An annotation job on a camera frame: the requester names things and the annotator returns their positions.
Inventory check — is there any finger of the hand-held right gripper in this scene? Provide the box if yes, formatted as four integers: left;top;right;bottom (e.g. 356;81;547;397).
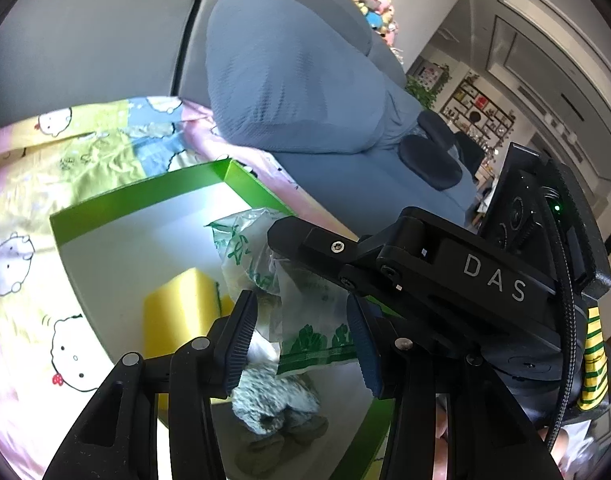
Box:
268;205;432;289

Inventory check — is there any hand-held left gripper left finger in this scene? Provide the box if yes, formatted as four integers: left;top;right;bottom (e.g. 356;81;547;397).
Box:
42;290;259;480

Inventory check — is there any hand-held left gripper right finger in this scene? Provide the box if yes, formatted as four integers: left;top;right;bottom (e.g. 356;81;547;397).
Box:
346;292;559;480

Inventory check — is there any grey plush toy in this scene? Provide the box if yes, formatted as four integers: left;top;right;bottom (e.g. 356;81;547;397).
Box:
230;365;331;453

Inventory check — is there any clear green-printed plastic bag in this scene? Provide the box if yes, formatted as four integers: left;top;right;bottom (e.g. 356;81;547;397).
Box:
208;207;381;376

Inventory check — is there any green cardboard box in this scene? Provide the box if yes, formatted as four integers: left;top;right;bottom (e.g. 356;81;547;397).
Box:
49;157;393;480

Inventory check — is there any yellow sponge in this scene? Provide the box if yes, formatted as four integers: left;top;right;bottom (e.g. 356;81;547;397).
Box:
142;267;233;408

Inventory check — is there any blue-grey cushion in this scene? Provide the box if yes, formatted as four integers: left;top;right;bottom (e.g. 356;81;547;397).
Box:
205;0;421;153

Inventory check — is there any green potted plant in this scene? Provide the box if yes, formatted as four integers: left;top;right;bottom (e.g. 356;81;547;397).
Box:
405;62;453;109

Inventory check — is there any printed cartoon blanket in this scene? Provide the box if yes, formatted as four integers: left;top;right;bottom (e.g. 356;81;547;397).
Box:
0;95;356;480

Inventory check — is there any pile of plush toys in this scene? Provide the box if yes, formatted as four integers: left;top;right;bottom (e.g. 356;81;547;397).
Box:
325;0;401;51

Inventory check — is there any grey sofa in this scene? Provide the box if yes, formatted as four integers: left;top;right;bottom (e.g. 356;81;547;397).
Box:
0;0;476;226

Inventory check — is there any black braided cable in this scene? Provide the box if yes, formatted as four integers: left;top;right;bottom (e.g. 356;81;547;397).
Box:
538;187;585;453

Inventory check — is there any black wall shelf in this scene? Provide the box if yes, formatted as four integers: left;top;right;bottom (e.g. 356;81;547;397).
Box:
440;72;516;137

